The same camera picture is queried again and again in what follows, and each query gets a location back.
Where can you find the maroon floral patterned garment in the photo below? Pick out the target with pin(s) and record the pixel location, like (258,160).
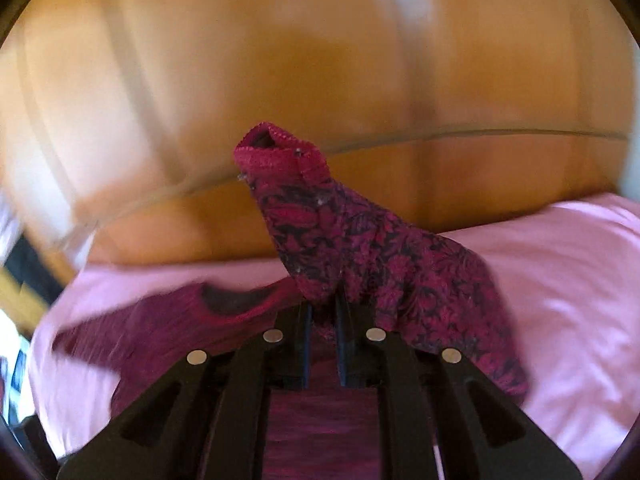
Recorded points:
(375,260)

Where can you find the maroon knit sweater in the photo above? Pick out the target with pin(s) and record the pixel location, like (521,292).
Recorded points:
(150,330)

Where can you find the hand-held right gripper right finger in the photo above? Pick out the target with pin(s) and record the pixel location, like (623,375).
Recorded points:
(345,355)

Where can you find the wooden headboard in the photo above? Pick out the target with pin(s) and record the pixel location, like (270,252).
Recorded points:
(475,180)

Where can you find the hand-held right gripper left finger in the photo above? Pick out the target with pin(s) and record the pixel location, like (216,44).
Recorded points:
(301,350)

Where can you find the pink bed sheet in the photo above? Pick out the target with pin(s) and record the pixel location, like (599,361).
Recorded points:
(550,285)

